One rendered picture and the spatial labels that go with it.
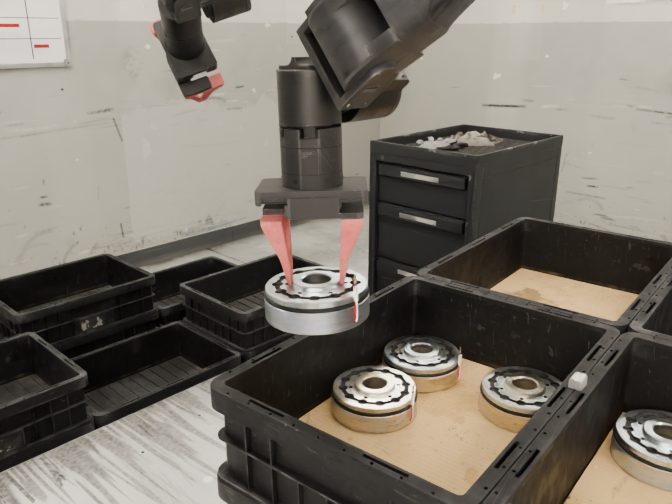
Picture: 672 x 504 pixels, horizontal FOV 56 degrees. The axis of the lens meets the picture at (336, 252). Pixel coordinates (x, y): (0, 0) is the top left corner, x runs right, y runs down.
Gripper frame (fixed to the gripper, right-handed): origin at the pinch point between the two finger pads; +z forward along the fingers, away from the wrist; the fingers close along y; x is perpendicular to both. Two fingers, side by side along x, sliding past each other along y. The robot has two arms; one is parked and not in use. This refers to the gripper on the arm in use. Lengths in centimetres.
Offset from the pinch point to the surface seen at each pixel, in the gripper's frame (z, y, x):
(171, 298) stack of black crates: 61, 61, -149
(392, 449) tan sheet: 21.3, -7.6, -2.1
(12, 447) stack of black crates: 51, 64, -47
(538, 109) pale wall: 18, -120, -350
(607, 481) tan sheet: 22.0, -29.4, 2.8
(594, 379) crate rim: 11.9, -28.2, -0.2
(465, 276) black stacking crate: 15.4, -22.1, -41.3
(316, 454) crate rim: 12.9, -0.2, 10.7
